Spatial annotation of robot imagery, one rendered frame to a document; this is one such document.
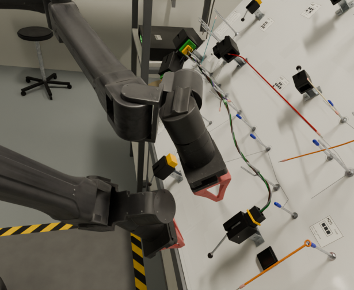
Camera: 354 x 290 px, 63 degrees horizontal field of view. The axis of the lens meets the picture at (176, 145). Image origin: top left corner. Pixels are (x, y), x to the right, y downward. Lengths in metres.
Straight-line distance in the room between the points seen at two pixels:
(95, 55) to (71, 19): 0.14
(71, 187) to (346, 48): 0.75
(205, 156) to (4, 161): 0.27
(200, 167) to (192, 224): 0.44
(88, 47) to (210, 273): 0.60
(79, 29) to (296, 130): 0.56
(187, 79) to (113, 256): 1.55
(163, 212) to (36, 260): 1.53
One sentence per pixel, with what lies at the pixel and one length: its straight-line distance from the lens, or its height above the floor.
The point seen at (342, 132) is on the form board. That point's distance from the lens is 0.76.
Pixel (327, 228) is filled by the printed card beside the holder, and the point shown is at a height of 1.18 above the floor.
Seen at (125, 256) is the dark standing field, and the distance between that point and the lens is 1.90.
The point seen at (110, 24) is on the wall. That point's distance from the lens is 3.58.
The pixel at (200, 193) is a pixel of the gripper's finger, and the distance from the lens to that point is 0.48.
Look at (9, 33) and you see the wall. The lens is 3.95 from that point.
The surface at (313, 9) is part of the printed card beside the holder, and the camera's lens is 1.08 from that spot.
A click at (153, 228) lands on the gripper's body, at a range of 0.57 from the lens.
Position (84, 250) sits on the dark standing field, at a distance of 1.94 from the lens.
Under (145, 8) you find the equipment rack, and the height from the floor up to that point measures 1.32.
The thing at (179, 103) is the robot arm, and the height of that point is 1.43.
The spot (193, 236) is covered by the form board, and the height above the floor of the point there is 0.92.
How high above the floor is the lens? 1.64
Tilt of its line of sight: 38 degrees down
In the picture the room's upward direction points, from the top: 8 degrees clockwise
